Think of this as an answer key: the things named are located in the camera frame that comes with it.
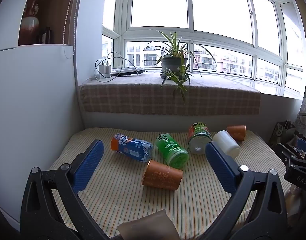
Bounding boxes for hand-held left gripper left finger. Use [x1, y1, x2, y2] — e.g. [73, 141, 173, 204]
[20, 139, 111, 240]

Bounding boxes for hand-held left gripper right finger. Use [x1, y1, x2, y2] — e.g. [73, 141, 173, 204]
[193, 141, 289, 240]

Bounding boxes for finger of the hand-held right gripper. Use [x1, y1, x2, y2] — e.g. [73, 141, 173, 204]
[276, 143, 300, 165]
[296, 138, 306, 159]

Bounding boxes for brown patterned paper cup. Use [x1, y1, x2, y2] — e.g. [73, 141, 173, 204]
[226, 124, 247, 142]
[142, 159, 183, 190]

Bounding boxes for white plastic cup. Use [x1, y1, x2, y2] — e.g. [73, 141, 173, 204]
[212, 130, 241, 159]

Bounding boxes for green and red can cup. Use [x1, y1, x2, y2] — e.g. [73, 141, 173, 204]
[187, 122, 213, 155]

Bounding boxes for blue and orange bottle cup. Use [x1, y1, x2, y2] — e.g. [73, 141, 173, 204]
[110, 133, 154, 163]

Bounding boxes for white lace cloth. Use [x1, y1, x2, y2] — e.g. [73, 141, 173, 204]
[294, 115, 306, 140]

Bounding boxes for paper bag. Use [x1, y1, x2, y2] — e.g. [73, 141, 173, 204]
[268, 121, 297, 150]

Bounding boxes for striped table cloth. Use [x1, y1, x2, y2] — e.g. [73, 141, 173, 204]
[48, 127, 292, 240]

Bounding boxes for green tea can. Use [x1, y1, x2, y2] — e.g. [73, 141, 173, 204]
[154, 133, 190, 169]

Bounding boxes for plaid windowsill cloth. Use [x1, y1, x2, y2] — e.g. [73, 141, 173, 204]
[79, 72, 262, 117]

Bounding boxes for white cabinet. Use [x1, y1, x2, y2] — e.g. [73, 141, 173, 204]
[0, 0, 82, 232]

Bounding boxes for brown paper piece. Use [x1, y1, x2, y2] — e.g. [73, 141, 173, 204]
[117, 209, 180, 240]

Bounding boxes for white charger plug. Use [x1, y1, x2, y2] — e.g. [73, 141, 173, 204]
[98, 62, 111, 78]

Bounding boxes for black flat device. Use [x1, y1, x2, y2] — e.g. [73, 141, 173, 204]
[110, 67, 146, 76]

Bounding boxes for potted spider plant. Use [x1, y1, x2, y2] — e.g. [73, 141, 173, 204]
[144, 30, 217, 105]

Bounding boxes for dark small bottle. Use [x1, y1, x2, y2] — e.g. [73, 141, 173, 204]
[39, 27, 52, 44]

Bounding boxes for brown ceramic vase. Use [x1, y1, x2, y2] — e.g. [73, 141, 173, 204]
[18, 0, 44, 46]

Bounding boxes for white window frame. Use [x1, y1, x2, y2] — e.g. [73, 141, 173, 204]
[102, 0, 306, 99]

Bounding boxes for beaded blind cord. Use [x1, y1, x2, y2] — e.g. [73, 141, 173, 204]
[62, 0, 77, 60]

